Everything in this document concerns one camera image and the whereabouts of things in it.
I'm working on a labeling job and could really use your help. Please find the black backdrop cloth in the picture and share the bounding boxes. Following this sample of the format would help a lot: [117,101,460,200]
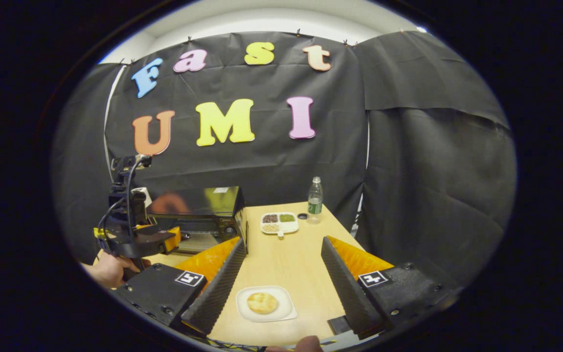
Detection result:
[52,30,517,289]

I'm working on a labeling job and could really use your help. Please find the white toaster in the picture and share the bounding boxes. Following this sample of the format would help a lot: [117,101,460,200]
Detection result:
[132,187,153,208]

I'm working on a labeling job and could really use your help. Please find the round bread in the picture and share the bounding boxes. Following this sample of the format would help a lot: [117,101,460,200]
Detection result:
[247,292,279,315]

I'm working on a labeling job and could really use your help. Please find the black electric oven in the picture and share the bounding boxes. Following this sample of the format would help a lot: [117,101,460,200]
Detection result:
[146,186,248,255]

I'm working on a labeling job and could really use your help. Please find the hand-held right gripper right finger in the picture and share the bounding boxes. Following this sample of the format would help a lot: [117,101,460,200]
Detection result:
[321,236,460,340]

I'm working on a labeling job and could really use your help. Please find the clear plastic water bottle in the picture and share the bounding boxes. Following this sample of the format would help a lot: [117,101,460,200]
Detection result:
[307,176,324,224]

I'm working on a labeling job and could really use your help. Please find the white square plate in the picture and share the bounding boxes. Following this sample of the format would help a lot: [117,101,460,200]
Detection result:
[236,286,298,323]

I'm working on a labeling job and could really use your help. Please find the white divided snack dish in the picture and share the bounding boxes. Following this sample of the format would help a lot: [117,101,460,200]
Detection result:
[260,212,300,238]

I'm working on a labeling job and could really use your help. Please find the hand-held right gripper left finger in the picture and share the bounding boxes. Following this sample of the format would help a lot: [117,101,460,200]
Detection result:
[110,237,248,338]

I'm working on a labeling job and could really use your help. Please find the small black flat block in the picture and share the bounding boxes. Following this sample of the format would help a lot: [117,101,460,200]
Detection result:
[327,315,353,336]

